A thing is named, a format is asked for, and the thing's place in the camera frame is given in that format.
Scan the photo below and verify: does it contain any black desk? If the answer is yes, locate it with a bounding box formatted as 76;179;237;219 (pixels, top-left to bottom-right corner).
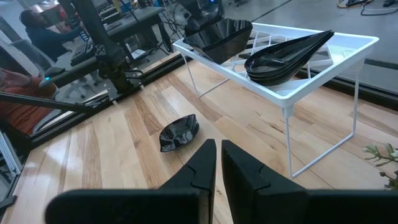
39;54;108;90
104;6;174;62

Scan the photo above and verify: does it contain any person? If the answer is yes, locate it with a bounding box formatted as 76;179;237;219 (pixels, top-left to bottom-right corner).
19;9;86;62
0;68;58;135

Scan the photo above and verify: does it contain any black computer mouse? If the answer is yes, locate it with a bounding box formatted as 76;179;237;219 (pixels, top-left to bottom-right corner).
43;67;66;82

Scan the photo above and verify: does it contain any white wire shelf rack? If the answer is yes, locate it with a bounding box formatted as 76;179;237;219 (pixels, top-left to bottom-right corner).
172;22;380;179

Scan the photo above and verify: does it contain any stack of black oval plates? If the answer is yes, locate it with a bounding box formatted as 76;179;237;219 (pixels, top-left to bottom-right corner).
248;33;335;87

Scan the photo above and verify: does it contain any green potted plant black pot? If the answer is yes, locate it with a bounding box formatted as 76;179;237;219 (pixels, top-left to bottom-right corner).
363;142;398;190

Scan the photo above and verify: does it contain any grey office chair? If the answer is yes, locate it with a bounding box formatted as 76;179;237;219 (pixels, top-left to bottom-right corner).
9;39;55;75

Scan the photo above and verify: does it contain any black keyboard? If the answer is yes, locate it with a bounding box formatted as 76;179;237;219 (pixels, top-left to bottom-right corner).
70;39;97;67

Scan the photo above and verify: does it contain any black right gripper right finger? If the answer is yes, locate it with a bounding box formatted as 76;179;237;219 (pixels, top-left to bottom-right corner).
221;139;398;224

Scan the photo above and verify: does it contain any black floor fan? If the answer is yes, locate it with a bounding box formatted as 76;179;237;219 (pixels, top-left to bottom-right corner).
172;2;193;27

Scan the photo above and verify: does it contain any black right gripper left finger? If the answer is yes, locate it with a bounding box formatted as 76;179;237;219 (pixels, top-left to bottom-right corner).
45;139;218;224

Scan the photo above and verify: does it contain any yellow floor cable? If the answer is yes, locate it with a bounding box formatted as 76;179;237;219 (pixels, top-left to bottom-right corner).
336;0;374;9

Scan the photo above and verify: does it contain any black floor cable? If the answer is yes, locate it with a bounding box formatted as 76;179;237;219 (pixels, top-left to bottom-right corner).
359;0;398;16

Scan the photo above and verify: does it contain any black plastic clip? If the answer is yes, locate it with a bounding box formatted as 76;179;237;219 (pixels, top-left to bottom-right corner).
0;194;18;211

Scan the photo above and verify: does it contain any silver aluminium bracket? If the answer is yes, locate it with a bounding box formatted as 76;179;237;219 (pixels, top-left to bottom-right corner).
0;130;22;178

